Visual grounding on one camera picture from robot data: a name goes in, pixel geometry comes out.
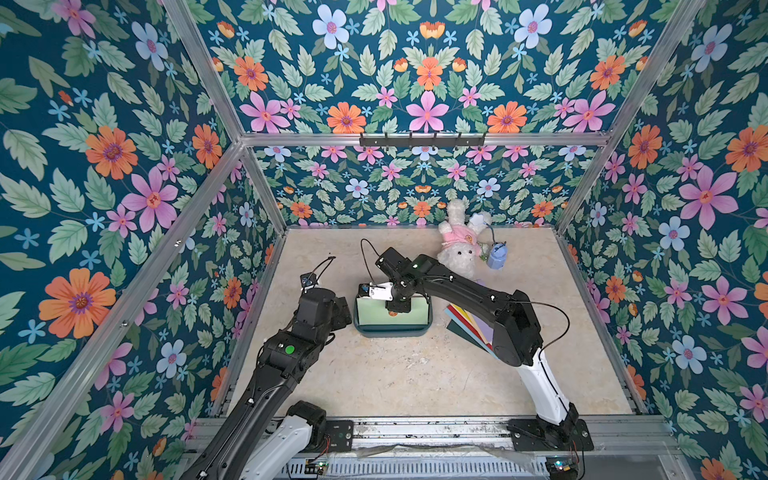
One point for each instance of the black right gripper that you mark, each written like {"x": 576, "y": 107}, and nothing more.
{"x": 399, "y": 299}

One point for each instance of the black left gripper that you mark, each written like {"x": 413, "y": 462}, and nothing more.
{"x": 340, "y": 312}

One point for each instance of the light green envelope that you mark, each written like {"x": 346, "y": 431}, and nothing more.
{"x": 374, "y": 314}

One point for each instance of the cream yellow envelope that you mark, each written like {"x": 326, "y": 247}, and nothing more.
{"x": 466, "y": 317}

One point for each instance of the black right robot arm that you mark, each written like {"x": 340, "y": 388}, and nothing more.
{"x": 516, "y": 331}

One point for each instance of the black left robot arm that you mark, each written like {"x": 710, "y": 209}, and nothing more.
{"x": 282, "y": 363}

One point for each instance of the teal storage box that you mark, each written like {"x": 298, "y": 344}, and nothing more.
{"x": 390, "y": 333}

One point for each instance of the red envelope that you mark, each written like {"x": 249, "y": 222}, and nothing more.
{"x": 451, "y": 313}

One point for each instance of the white plush bunny pink shirt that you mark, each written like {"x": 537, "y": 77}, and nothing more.
{"x": 460, "y": 248}

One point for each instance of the dark green envelope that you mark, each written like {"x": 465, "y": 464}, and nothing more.
{"x": 467, "y": 334}

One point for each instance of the blue faceted toy figure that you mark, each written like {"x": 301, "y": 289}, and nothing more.
{"x": 497, "y": 256}

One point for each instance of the small green circuit board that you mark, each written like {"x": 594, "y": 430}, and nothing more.
{"x": 315, "y": 467}

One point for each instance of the white vent grille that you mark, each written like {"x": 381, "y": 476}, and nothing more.
{"x": 415, "y": 468}

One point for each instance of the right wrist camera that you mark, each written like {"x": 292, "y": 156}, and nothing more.
{"x": 381, "y": 292}

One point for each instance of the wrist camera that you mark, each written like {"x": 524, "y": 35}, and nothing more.
{"x": 381, "y": 292}
{"x": 308, "y": 281}

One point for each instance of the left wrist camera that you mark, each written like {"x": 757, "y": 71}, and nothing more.
{"x": 308, "y": 281}

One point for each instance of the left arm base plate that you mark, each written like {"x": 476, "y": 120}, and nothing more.
{"x": 332, "y": 436}

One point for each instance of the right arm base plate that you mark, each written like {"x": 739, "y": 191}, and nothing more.
{"x": 536, "y": 435}

